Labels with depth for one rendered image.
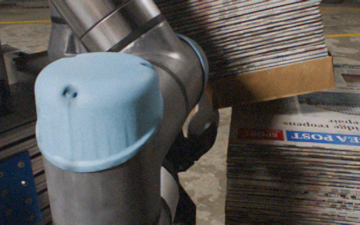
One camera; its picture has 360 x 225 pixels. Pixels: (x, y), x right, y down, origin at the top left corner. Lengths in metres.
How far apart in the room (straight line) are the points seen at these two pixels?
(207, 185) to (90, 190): 1.63
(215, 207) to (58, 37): 1.10
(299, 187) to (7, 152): 0.54
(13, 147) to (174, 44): 0.53
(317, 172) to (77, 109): 0.39
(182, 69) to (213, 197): 1.48
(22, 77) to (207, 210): 0.99
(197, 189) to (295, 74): 1.36
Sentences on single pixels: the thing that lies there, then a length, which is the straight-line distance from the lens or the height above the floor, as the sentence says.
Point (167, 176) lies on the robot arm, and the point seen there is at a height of 0.87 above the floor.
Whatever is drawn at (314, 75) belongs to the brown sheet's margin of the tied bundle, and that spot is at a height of 0.91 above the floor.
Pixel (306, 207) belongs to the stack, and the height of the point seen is 0.73.
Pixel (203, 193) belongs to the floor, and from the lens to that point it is 1.79.
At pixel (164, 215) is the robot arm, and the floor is 0.86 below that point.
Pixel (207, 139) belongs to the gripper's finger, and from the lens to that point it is 0.46.
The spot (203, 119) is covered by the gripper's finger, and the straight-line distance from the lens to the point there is 0.50.
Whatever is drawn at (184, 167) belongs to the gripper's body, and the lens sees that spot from 0.44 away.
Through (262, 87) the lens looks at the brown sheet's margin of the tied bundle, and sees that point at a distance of 0.51.
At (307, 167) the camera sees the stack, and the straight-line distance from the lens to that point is 0.53.
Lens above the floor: 1.07
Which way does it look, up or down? 25 degrees down
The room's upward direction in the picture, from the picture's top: straight up
